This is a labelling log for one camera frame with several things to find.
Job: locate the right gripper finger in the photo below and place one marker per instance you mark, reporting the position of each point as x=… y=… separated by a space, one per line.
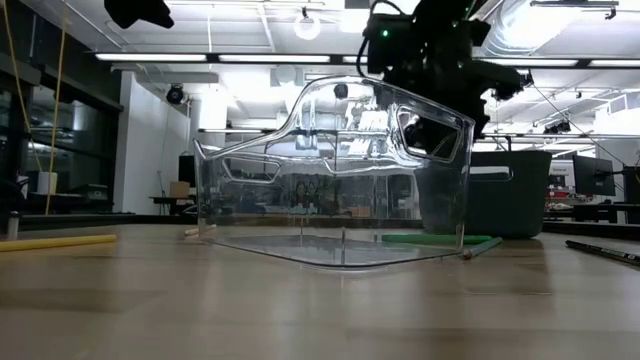
x=430 y=137

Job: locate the dark teal plastic bin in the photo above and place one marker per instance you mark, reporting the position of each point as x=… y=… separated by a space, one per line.
x=505 y=210

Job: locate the green pen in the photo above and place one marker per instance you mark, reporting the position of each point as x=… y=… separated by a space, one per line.
x=475 y=239

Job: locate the teal pencil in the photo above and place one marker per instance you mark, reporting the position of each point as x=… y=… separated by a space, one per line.
x=482 y=248

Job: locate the clear plastic bin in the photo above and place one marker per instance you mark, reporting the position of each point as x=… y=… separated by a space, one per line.
x=250 y=210

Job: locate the dark pen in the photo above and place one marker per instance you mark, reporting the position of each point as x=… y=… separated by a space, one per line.
x=600 y=251

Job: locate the yellow pencil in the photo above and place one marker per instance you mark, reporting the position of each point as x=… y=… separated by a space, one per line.
x=50 y=243

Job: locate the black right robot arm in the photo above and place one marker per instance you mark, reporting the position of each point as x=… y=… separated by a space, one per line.
x=445 y=30

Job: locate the long ceiling light bar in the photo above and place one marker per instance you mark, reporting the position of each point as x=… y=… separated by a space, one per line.
x=150 y=57

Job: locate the black background stand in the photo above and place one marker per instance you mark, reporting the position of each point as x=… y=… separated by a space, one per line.
x=509 y=144

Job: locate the black box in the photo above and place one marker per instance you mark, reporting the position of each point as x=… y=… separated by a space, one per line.
x=186 y=170

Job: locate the black computer monitor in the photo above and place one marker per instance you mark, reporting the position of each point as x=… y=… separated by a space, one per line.
x=632 y=185
x=594 y=175

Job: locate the cardboard box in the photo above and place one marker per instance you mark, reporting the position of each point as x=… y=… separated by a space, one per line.
x=179 y=189

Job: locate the dark background table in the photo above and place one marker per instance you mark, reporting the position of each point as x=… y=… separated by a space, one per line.
x=170 y=200

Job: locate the white cup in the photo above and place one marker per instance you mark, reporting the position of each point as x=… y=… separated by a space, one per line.
x=47 y=182

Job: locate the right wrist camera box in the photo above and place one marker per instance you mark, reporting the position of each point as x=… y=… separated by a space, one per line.
x=390 y=47

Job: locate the silver ventilation duct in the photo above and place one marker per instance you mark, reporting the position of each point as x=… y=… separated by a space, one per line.
x=525 y=30

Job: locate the black aluminium table frame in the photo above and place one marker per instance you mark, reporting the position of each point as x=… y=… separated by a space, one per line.
x=75 y=220

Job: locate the small grey post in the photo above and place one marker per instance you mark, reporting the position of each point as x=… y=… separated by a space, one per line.
x=13 y=227

